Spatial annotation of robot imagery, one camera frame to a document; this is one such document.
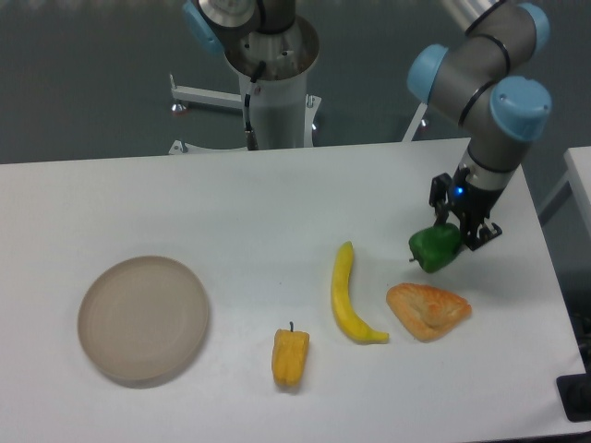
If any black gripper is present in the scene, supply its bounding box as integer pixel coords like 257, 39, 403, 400
429, 162, 513, 251

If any green bell pepper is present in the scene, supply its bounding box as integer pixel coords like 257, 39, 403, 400
408, 223, 463, 273

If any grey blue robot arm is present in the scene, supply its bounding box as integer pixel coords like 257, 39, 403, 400
182, 1, 552, 250

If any yellow bell pepper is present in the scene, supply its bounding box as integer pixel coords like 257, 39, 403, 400
271, 323, 310, 388

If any orange triangular pastry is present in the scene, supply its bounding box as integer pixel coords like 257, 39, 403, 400
386, 283, 472, 342

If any white side table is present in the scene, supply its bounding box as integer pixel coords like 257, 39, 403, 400
564, 147, 591, 231

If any yellow banana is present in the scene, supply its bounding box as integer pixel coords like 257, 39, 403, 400
331, 241, 390, 344

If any black device at table edge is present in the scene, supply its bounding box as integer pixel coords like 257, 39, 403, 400
556, 374, 590, 423

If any beige round plate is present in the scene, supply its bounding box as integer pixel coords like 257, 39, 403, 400
78, 256, 209, 383

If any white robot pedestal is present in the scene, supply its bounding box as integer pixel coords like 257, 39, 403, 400
170, 17, 321, 150

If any black cable on pedestal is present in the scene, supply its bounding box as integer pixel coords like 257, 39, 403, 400
242, 60, 267, 151

